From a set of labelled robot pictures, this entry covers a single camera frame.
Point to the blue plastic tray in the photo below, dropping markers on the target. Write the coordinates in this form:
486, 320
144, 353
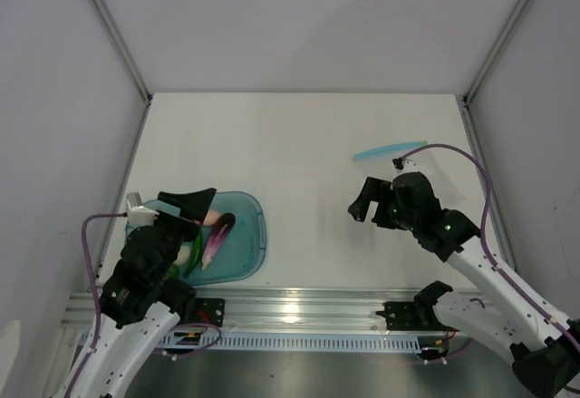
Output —
240, 256

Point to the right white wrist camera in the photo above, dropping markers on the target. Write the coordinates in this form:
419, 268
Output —
401, 162

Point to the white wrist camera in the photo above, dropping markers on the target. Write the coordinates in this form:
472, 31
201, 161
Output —
401, 162
137, 213

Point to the clear zip top bag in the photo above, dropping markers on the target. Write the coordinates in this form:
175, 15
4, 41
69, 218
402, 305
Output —
378, 163

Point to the green chili pepper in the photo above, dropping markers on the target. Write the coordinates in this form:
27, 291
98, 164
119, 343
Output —
195, 256

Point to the aluminium frame post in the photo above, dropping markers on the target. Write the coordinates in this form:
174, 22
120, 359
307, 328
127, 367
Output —
500, 44
120, 47

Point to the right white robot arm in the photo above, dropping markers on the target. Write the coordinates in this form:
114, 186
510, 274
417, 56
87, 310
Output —
539, 341

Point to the white slotted cable duct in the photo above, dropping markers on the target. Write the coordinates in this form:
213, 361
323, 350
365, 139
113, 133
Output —
374, 343

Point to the left aluminium frame post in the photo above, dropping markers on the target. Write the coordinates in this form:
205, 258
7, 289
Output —
120, 47

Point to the right aluminium frame post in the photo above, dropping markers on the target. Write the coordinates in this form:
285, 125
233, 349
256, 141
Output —
500, 44

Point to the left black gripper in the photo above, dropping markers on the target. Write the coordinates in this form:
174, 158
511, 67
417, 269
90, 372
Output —
193, 205

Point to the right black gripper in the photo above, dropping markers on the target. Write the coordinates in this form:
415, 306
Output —
374, 189

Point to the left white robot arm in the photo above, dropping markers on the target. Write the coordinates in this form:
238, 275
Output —
139, 303

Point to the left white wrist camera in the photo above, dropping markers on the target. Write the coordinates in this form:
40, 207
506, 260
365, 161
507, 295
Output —
137, 213

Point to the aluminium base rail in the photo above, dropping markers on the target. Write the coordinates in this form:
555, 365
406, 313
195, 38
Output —
304, 310

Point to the purple eggplant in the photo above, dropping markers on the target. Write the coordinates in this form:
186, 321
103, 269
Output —
220, 229

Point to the green bell pepper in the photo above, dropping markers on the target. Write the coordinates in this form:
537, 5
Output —
173, 271

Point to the brown egg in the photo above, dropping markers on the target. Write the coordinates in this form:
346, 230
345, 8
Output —
211, 218

